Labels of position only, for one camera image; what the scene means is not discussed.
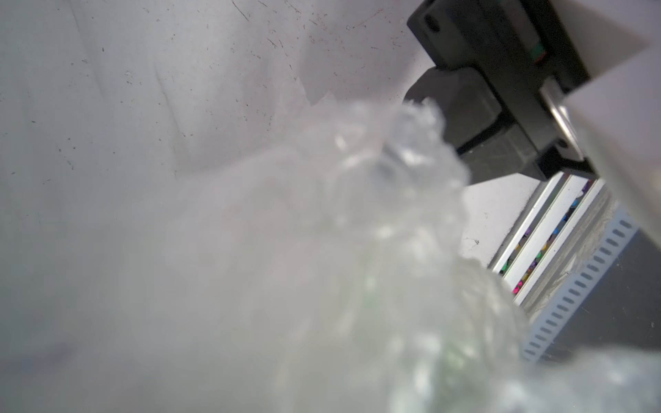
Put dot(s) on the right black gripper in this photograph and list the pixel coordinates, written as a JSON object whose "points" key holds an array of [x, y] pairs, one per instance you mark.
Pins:
{"points": [[501, 71]]}

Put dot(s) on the clear bubble wrap sheet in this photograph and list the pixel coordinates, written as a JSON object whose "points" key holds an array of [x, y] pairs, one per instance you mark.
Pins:
{"points": [[239, 291]]}

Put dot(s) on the green plastic wine glass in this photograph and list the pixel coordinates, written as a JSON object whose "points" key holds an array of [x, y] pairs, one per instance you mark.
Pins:
{"points": [[413, 329]]}

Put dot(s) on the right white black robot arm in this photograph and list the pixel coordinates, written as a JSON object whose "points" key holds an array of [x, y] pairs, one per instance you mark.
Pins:
{"points": [[616, 113]]}

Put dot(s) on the aluminium front rail frame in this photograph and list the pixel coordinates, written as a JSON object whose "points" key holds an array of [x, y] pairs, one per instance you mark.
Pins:
{"points": [[551, 217]]}

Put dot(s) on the perforated grey cable tray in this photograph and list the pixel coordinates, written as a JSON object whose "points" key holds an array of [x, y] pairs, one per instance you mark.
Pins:
{"points": [[578, 285]]}

